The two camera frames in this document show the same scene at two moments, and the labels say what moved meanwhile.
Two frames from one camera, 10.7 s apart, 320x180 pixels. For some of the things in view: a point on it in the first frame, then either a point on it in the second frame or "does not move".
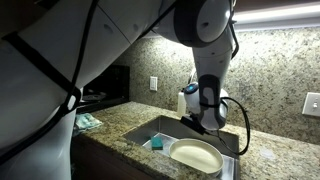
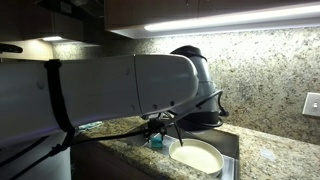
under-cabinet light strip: x=287 y=17 does not move
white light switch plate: x=311 y=104 does not move
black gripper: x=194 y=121 to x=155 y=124
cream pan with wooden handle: x=198 y=155 does not move
